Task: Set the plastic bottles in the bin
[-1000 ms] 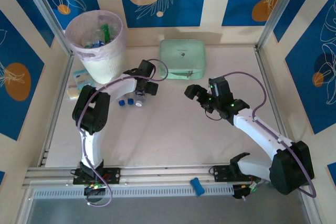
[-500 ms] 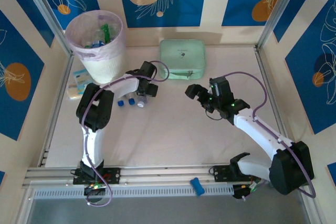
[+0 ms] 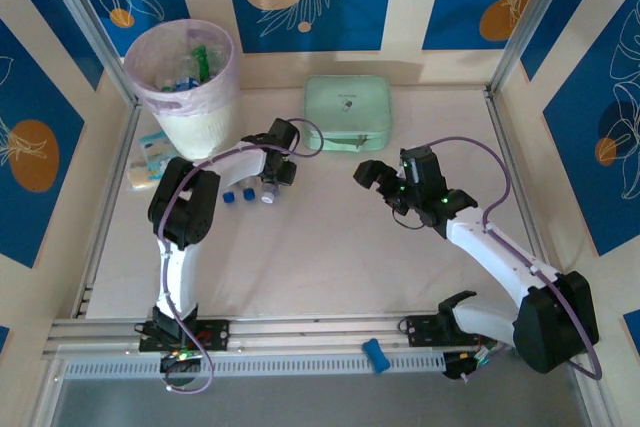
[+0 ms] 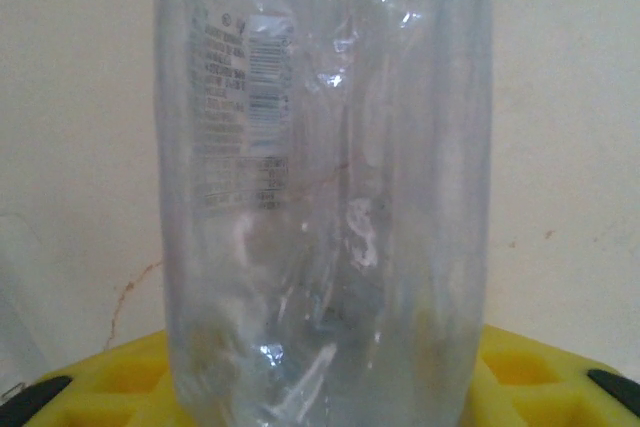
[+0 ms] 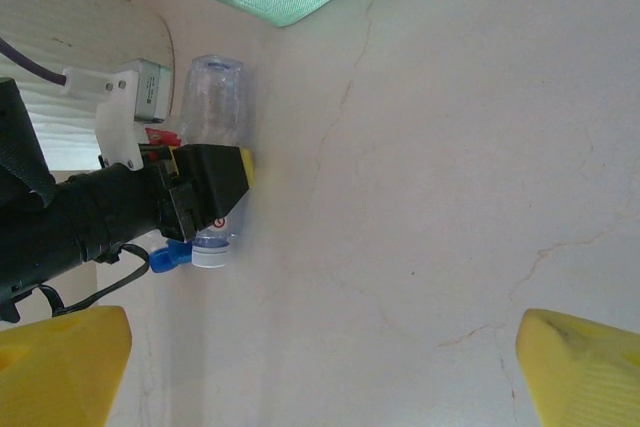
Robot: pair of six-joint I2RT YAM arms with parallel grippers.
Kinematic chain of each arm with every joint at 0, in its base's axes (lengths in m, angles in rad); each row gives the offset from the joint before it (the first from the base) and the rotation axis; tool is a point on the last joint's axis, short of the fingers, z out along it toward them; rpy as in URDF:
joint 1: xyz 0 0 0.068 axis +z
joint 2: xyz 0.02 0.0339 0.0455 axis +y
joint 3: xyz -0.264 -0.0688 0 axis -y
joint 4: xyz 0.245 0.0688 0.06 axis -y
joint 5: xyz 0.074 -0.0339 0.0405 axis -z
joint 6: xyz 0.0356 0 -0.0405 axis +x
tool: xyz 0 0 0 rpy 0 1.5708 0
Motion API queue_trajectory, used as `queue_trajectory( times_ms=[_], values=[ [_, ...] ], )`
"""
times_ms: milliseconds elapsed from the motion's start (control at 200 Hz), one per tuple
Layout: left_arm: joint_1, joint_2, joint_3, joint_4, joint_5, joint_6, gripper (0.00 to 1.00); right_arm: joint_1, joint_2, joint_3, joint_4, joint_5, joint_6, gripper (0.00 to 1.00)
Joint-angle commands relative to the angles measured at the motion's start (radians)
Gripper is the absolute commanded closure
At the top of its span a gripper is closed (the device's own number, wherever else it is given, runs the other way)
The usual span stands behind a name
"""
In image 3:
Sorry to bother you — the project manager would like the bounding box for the white plastic waste bin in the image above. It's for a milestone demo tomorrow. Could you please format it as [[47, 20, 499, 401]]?
[[123, 17, 242, 161]]

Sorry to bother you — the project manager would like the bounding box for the pink plastic bin liner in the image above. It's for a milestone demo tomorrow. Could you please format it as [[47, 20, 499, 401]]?
[[123, 17, 240, 118]]

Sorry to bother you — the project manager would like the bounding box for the mint green zip pouch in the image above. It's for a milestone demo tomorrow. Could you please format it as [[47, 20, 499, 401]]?
[[302, 74, 394, 153]]

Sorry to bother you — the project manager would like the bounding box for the blue snack packet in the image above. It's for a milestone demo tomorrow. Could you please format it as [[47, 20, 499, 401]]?
[[138, 130, 175, 171]]

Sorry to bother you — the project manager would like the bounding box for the blue foam bone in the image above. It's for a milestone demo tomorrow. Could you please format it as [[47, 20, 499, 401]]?
[[360, 338, 390, 374]]

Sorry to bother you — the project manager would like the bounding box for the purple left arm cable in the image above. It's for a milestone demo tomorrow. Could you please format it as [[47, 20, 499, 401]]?
[[155, 117, 324, 395]]

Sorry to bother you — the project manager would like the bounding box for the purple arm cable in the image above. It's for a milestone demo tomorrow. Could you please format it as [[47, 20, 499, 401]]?
[[422, 135, 603, 381], [155, 117, 324, 395]]

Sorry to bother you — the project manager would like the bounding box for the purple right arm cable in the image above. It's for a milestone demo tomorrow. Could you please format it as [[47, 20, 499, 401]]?
[[422, 135, 603, 381]]

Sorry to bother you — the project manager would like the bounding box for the aluminium side rail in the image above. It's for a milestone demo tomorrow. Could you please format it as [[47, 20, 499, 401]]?
[[483, 89, 601, 343], [69, 101, 144, 321]]

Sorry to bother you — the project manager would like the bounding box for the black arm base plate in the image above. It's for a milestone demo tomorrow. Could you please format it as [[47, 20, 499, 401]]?
[[403, 314, 501, 348], [138, 319, 232, 353]]

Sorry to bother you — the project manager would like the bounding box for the small wired control board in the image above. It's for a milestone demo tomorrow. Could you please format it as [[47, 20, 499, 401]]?
[[442, 341, 506, 383], [159, 346, 204, 373]]

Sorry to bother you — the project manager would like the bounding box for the aluminium mounting rail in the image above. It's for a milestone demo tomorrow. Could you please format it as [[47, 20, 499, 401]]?
[[42, 316, 601, 361]]

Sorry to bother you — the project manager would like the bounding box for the grey slotted cable duct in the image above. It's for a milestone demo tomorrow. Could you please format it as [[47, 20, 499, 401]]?
[[62, 350, 447, 382]]

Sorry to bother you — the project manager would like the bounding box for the aluminium frame post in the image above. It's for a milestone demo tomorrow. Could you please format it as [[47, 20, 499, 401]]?
[[488, 0, 585, 98], [37, 0, 144, 108]]

